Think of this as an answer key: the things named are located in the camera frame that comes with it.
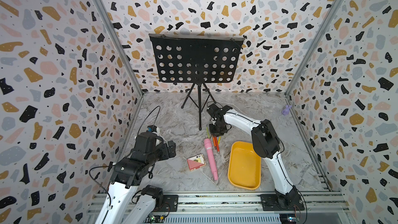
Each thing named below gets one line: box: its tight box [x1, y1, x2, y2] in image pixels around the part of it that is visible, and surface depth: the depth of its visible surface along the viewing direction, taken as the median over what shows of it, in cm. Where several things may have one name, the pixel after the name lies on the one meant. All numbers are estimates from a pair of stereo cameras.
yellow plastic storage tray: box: [227, 141, 262, 191], surface depth 85 cm
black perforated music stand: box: [148, 33, 246, 131], surface depth 73 cm
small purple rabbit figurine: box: [281, 104, 293, 116], surface depth 112 cm
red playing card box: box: [186, 153, 207, 172], surface depth 87 cm
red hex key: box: [214, 136, 221, 155], surface depth 95 cm
